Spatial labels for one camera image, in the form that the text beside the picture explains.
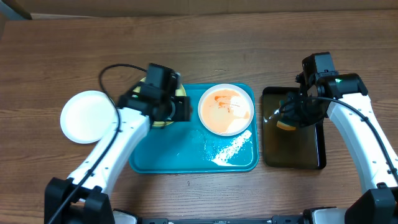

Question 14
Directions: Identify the green orange sponge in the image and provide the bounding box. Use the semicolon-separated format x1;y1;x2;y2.
276;100;297;131

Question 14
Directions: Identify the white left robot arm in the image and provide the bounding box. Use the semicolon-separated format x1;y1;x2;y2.
44;63;192;224

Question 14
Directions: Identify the teal plastic tray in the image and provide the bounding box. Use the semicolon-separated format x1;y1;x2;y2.
129;83;259;174

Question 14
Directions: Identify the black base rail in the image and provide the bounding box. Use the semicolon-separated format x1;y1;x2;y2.
113;207;360;224

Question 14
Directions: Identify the yellow plate with sauce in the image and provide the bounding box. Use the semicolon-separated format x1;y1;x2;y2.
133;84;187;128

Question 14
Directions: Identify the white plate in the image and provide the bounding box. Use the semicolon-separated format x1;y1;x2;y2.
60;90;116;144
198;84;254;136

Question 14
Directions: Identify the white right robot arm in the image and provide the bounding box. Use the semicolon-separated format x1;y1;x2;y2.
277;52;397;224

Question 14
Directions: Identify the black water tray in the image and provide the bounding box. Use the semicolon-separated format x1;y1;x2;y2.
261;86;326;169

